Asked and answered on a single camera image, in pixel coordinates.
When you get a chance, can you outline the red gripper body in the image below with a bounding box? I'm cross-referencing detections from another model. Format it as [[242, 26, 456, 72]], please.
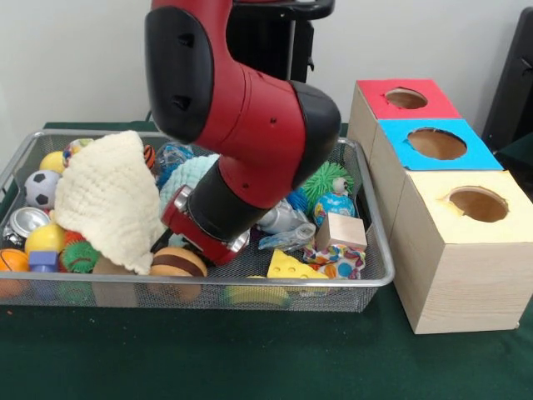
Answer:
[[161, 187, 251, 266]]

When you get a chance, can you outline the green spiky ball with eyes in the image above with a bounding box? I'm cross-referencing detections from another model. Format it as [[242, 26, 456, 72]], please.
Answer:
[[300, 162, 356, 209]]

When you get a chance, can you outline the clear mesh bin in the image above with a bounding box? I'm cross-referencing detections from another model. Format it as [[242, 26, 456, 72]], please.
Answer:
[[0, 127, 396, 312]]

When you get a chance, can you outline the wooden box with three holes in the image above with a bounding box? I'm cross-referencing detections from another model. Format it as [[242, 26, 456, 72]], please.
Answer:
[[347, 79, 533, 335]]

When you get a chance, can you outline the mint green muslin cloth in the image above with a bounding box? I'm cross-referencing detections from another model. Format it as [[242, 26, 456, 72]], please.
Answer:
[[158, 154, 222, 213]]

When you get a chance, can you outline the yellow cheese wedge toy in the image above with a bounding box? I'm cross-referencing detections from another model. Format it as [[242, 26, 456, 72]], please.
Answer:
[[266, 248, 330, 280]]

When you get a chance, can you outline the blue spiky ball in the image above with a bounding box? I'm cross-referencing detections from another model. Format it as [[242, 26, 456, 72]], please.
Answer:
[[287, 188, 309, 212]]

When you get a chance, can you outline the cream muslin cloth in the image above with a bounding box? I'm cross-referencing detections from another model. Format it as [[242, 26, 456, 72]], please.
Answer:
[[50, 131, 167, 276]]

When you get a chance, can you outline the dark green tablecloth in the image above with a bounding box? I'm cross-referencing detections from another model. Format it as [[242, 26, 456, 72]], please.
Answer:
[[0, 122, 533, 400]]

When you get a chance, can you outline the blue globe ball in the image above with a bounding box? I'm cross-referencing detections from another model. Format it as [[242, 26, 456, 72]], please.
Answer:
[[314, 192, 357, 228]]

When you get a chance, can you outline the plain wooden block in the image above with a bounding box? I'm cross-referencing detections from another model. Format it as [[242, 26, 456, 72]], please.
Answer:
[[316, 212, 368, 252]]

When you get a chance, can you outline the dark green side table cloth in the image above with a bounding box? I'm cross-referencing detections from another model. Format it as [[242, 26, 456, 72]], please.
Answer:
[[496, 133, 533, 201]]

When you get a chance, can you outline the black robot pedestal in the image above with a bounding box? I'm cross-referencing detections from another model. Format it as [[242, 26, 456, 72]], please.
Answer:
[[225, 0, 338, 84]]

